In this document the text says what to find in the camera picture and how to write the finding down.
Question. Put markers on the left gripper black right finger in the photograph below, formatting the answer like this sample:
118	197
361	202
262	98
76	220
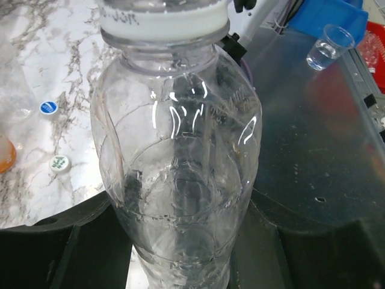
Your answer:
278	248

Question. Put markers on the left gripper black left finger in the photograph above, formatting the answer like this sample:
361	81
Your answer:
82	247

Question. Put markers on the orange juice bottle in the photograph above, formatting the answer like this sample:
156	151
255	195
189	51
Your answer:
8	154

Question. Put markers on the clear bottle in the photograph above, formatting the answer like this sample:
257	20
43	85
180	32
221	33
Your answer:
18	102
177	129

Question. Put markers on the blue white bottle cap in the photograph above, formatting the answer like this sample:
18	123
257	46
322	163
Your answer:
49	109

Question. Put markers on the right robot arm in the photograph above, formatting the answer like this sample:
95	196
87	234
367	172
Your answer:
245	18

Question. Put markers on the clear plastic cup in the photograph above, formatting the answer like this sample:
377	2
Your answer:
334	41

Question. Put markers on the blue plastic box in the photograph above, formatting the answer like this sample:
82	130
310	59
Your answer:
314	15

